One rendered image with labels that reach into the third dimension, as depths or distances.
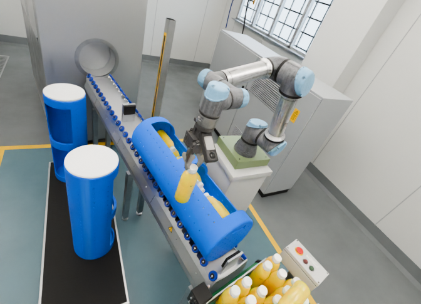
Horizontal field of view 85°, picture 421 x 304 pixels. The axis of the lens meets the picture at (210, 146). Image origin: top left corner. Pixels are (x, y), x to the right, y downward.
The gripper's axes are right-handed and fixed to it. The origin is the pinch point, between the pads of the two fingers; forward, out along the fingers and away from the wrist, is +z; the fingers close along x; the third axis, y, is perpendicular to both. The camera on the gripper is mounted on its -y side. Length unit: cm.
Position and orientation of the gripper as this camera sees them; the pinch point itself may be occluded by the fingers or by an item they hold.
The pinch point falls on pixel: (192, 168)
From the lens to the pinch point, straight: 93.0
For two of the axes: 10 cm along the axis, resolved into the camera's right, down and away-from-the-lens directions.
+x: -8.1, 0.8, -5.8
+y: -4.9, -6.3, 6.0
